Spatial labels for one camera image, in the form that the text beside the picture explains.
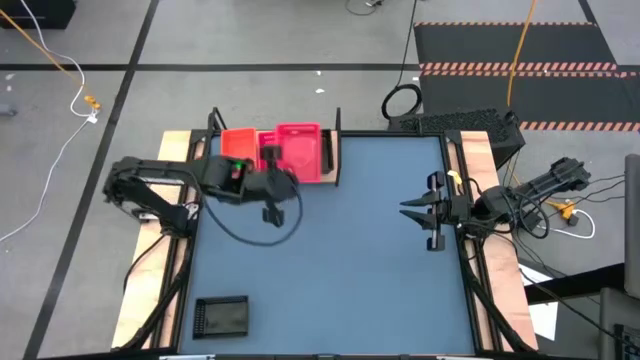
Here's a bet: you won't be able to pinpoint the white floor cable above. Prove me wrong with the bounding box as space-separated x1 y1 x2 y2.
0 0 101 244

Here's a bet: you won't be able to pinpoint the yellow hanging cord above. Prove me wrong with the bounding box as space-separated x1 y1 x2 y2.
506 0 540 109

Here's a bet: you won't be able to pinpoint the orange slotted plastic basket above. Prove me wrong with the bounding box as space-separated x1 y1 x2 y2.
220 128 260 171

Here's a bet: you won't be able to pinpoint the red slotted plastic basket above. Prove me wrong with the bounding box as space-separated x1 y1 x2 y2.
274 123 322 184
257 130 279 171

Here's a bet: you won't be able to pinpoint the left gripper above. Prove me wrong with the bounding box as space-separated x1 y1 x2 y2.
247 144 301 227

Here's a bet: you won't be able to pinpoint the orange extension cord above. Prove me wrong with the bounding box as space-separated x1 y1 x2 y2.
0 8 102 110

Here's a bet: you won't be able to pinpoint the black coiled floor cable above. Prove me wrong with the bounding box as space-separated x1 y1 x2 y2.
380 0 424 121

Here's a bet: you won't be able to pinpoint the black slotted plastic basket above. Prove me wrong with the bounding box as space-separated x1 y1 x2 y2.
192 294 250 340
321 129 335 175

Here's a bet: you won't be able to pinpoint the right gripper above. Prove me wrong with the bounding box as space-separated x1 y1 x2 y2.
399 170 474 252

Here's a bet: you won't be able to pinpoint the yellow power plug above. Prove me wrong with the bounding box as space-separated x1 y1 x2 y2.
547 198 581 227

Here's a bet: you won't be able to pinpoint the black floor box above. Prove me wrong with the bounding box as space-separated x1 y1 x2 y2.
0 0 77 30

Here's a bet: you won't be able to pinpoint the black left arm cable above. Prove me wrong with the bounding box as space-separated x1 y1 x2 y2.
199 177 305 247

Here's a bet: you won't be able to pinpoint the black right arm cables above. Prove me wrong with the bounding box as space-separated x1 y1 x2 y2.
499 172 626 241

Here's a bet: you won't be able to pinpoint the light wooden side board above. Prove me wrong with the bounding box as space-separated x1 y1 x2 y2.
110 130 201 351
459 130 540 351

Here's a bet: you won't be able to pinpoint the black aluminium table frame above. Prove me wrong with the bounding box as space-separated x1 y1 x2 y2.
112 107 539 360

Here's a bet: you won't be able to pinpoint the white paper sheet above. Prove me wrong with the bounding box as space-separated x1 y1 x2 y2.
519 264 560 342

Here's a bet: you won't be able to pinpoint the black desk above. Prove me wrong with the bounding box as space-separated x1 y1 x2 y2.
524 262 640 360

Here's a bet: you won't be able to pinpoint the black striped floor mat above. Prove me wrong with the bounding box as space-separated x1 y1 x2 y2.
413 20 640 135

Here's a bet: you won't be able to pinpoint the white looped cable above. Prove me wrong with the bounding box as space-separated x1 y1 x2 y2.
547 208 597 240

